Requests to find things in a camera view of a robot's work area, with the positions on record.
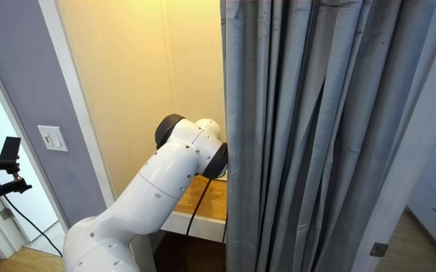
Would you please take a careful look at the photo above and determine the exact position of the white door frame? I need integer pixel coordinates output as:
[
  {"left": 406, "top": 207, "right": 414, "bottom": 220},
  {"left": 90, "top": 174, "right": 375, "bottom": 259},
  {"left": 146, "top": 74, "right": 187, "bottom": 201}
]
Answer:
[{"left": 39, "top": 0, "right": 116, "bottom": 206}]

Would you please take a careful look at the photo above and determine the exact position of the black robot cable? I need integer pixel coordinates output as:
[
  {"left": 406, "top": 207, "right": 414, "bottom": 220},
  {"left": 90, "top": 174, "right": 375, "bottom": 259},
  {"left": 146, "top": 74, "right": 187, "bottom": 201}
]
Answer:
[{"left": 185, "top": 177, "right": 216, "bottom": 239}]

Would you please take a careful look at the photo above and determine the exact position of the black camera on stand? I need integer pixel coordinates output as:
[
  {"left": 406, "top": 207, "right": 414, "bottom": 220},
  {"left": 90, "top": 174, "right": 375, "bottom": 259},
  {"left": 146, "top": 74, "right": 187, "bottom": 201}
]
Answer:
[{"left": 0, "top": 136, "right": 31, "bottom": 197}]

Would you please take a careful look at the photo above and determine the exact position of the grey curtain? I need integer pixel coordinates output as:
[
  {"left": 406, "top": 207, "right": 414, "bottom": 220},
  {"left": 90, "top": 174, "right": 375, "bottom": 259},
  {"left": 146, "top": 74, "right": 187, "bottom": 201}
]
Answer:
[{"left": 222, "top": 0, "right": 436, "bottom": 272}]

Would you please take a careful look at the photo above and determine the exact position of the white light switch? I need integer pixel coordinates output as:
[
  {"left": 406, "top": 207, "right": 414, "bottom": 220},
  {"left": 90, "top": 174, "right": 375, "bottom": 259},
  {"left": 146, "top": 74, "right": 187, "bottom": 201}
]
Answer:
[{"left": 39, "top": 126, "right": 69, "bottom": 153}]

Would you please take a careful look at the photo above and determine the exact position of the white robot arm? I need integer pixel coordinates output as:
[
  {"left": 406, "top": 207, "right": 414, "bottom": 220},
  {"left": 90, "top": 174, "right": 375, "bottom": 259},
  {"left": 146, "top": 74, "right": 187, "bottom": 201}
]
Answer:
[{"left": 64, "top": 114, "right": 229, "bottom": 272}]

